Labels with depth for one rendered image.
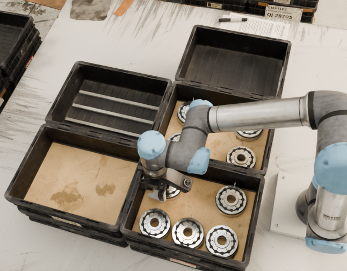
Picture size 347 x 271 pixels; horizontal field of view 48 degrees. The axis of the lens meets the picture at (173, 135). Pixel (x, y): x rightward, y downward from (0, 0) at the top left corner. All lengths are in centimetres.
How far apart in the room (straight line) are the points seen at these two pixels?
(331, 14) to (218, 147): 200
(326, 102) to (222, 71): 76
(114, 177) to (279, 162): 64
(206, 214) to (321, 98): 58
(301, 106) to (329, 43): 104
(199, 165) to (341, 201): 36
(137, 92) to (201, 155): 64
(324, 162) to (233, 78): 83
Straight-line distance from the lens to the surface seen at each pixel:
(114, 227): 125
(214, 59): 169
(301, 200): 146
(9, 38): 266
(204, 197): 136
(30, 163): 146
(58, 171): 148
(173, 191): 134
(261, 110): 103
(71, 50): 199
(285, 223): 147
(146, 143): 103
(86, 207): 140
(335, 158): 87
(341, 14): 326
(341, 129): 91
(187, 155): 103
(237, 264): 120
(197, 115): 110
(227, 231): 130
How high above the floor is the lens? 210
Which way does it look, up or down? 60 degrees down
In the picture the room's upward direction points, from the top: 5 degrees counter-clockwise
